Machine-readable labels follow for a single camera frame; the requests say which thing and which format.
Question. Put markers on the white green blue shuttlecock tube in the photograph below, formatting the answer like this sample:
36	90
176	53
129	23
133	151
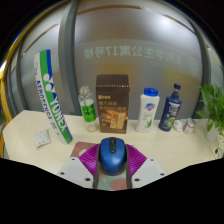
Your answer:
51	96

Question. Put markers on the brown cardboard box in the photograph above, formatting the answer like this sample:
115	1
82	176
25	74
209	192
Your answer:
112	106

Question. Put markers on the pastel patchwork mouse pad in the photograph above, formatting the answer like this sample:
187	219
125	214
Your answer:
80	147

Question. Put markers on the blue and black computer mouse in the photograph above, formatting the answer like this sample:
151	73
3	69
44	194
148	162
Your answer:
112	156

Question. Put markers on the crumpled white tissue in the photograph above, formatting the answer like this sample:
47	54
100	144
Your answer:
178	125

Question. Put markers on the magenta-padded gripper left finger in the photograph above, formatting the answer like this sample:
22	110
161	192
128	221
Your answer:
88	158

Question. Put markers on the small white jar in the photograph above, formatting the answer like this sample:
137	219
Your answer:
189	126

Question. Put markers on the clear bottle with green label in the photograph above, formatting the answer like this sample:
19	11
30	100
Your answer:
88	111

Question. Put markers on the white bottle with blue cap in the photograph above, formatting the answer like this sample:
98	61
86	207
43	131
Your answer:
147	111

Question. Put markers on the small white dotted packet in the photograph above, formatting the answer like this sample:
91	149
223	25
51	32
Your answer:
42	138

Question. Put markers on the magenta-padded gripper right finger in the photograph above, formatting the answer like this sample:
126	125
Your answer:
136	159

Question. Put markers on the green plant in white pot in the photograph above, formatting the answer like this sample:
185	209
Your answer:
213	106

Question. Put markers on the dark blue pump bottle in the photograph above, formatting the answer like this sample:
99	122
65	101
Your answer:
170	111

